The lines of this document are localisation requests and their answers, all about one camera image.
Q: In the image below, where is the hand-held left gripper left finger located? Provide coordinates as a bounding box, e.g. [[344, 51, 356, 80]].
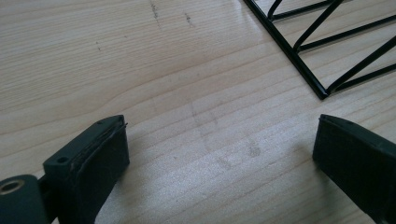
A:
[[42, 114, 131, 224]]

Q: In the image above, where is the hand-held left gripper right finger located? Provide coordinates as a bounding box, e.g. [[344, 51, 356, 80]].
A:
[[312, 113, 396, 224]]

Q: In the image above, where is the black wire rack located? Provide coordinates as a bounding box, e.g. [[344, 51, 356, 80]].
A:
[[242, 0, 396, 101]]

